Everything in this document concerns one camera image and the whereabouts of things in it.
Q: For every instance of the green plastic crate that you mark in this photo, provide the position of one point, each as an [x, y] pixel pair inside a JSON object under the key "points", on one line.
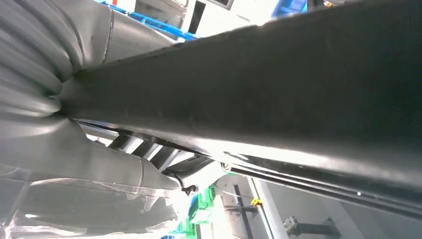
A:
{"points": [[204, 204]]}

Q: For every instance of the small yellow clip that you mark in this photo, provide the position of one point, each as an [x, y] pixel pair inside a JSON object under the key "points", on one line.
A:
{"points": [[256, 202]]}

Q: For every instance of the white metal table frame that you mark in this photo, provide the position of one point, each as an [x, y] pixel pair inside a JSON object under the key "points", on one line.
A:
{"points": [[260, 214]]}

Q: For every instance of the blue metal shelf rack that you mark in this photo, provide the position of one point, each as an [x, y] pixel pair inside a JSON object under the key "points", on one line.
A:
{"points": [[158, 26]]}

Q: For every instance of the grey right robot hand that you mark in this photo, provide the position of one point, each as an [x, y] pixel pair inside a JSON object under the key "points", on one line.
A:
{"points": [[82, 165]]}

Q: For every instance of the grey metal bracket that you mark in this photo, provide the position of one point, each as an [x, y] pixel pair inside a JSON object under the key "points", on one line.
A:
{"points": [[310, 227]]}

